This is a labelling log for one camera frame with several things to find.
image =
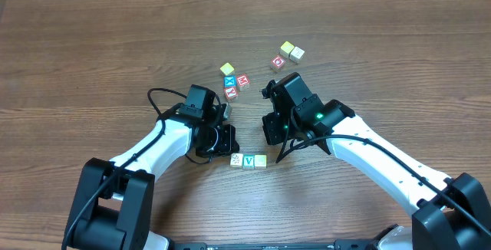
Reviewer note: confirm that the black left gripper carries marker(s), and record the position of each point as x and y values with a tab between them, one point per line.
226	139

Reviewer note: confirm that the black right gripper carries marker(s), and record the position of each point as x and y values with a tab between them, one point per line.
271	128

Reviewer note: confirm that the sun picture wooden block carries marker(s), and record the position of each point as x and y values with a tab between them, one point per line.
236	160

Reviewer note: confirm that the yellow wooden block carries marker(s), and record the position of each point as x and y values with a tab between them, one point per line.
260	161
286	49
227	69

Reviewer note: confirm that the green V wooden block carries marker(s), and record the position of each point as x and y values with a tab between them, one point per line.
248	162

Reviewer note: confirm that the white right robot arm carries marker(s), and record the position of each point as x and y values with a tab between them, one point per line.
446	213

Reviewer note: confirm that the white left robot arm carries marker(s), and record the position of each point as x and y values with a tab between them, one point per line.
113	200

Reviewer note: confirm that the red Y wooden block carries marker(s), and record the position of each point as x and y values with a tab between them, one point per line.
230	93

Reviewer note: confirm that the red M wooden block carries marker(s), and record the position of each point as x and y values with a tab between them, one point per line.
243	82

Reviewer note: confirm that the blue X wooden block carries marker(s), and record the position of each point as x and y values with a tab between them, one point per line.
230	81

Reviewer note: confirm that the red O wooden block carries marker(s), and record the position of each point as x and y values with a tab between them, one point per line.
278	63

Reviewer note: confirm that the yellow top wooden block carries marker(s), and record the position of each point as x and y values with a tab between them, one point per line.
227	69

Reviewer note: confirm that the plain white wooden block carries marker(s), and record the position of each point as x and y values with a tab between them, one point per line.
296	54

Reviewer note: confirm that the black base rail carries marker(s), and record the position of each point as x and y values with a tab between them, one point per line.
268	245

